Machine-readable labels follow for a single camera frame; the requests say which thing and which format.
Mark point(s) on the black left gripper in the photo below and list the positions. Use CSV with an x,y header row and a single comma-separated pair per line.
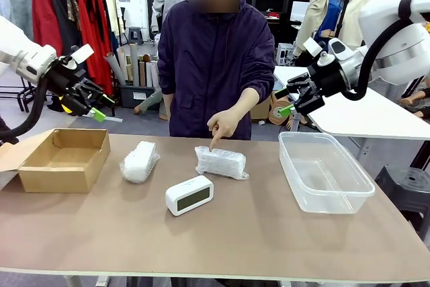
x,y
69,88

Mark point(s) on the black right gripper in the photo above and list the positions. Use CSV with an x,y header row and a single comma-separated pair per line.
x,y
324,80

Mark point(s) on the white digital clock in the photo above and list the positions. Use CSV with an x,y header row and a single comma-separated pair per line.
x,y
188,196

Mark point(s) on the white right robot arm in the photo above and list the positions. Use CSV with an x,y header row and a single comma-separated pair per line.
x,y
393,48

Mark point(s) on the person's left forearm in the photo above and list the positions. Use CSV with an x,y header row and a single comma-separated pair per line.
x,y
247,100

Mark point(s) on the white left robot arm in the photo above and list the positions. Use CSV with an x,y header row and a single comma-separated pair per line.
x,y
20,55

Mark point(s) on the rounded bubble-wrapped clock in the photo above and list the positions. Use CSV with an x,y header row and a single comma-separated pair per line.
x,y
139,162

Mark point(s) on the person's left hand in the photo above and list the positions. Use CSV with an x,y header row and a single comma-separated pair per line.
x,y
225,124

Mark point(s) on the metal bar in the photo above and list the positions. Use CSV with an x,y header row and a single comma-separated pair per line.
x,y
112,119

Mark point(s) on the cardboard spool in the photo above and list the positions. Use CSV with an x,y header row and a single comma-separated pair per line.
x,y
280,115

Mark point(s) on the dark storage bin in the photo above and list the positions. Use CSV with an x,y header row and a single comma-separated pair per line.
x,y
131,97

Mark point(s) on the yellow cloth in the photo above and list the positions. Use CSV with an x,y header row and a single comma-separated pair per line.
x,y
65,107

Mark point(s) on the small cardboard box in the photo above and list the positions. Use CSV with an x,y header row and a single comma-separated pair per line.
x,y
260,110

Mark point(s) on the grey slanted paper roll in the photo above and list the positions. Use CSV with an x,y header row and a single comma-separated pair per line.
x,y
116,70

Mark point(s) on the white computer case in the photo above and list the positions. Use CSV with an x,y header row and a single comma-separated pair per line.
x,y
285,53

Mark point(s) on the beige paper roll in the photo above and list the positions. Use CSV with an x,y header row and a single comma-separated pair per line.
x,y
123,63

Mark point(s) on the brown paper roll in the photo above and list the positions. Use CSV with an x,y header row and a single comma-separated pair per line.
x,y
142,73

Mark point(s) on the tall grey paper roll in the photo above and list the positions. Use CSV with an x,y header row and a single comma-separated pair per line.
x,y
134,65

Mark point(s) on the white paper roll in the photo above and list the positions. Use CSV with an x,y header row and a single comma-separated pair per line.
x,y
149,73

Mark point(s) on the red dress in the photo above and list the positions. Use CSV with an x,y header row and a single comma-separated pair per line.
x,y
94,41

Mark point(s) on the white side table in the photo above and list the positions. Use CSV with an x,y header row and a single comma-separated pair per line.
x,y
356,115

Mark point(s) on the small dark stool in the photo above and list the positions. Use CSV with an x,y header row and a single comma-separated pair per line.
x,y
135,35

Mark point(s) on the open brown cardboard box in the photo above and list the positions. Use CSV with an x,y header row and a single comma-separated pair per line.
x,y
67,176

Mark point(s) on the black hanging garment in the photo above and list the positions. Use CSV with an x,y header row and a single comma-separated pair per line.
x,y
65,31

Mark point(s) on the red cloth item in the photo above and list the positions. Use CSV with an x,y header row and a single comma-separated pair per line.
x,y
274,15

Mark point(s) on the white monitor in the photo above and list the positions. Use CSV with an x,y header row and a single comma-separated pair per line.
x,y
300,11

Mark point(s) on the person in purple jacket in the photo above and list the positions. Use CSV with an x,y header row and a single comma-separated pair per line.
x,y
208,75

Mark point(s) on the clear plastic container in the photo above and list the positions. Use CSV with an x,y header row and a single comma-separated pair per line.
x,y
326,179

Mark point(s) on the black clothes rack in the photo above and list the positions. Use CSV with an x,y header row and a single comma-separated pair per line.
x,y
112,14

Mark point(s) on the cream hanging garment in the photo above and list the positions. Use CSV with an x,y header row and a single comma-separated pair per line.
x,y
112,11

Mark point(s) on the mannequin in beige coat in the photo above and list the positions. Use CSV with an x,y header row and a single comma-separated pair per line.
x,y
331,8

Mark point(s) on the red coat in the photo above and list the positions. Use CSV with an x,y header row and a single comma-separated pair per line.
x,y
45,14

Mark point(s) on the seated mannequin limbs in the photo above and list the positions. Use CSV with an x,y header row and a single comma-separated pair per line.
x,y
415,102

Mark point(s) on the person in grey hoodie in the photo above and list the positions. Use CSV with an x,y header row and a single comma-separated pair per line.
x,y
168,1

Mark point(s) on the grey fluffy coat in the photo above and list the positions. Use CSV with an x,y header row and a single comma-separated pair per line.
x,y
18,4

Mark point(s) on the black plastic stool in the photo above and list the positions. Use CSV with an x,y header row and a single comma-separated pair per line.
x,y
408,186

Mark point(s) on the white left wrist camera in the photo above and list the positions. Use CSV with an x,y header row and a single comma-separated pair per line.
x,y
83,53

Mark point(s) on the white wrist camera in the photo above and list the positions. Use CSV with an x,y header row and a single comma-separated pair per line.
x,y
83,53
313,46

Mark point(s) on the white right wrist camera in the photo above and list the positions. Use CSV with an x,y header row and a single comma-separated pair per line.
x,y
313,46

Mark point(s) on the white table frame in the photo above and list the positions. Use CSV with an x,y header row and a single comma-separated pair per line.
x,y
100,281

